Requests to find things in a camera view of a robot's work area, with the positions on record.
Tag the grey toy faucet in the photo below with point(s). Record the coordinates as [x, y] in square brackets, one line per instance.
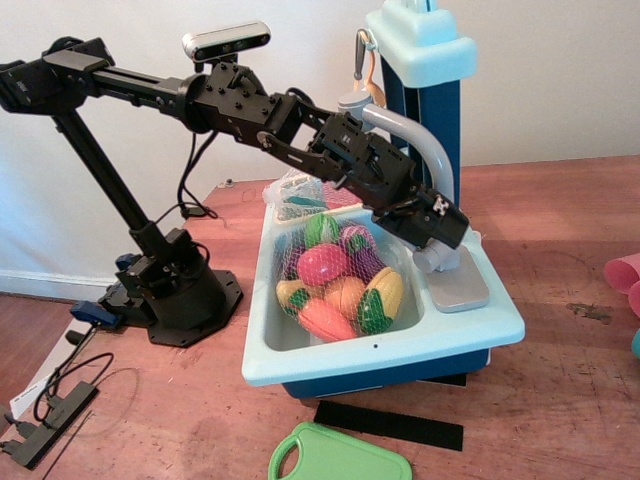
[454, 281]

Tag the mesh bag of toy food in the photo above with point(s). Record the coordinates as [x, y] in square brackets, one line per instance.
[331, 279]

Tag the hanging toy utensils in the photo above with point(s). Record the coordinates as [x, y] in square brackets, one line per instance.
[365, 66]

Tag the green plastic cutting board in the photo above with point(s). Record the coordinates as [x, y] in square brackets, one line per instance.
[313, 451]

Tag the mesh bag of toy dishes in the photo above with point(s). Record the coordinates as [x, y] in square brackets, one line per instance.
[298, 195]

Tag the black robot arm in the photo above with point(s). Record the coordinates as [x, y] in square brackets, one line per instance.
[169, 288]

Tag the light blue toy sink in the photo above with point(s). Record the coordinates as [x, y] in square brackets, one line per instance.
[423, 58]

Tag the blue table clamp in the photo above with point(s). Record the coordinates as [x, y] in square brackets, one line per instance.
[96, 315]

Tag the pink plastic cup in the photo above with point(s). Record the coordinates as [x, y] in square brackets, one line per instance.
[622, 274]

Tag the black usb hub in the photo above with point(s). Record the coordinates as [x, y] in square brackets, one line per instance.
[38, 439]

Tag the black velcro strip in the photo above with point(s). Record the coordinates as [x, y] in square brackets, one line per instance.
[393, 425]

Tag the silver depth camera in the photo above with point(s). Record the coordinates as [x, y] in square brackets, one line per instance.
[230, 40]

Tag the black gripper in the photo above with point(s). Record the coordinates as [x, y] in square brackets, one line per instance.
[381, 176]

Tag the teal plastic cup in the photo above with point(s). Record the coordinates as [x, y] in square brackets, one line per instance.
[635, 344]

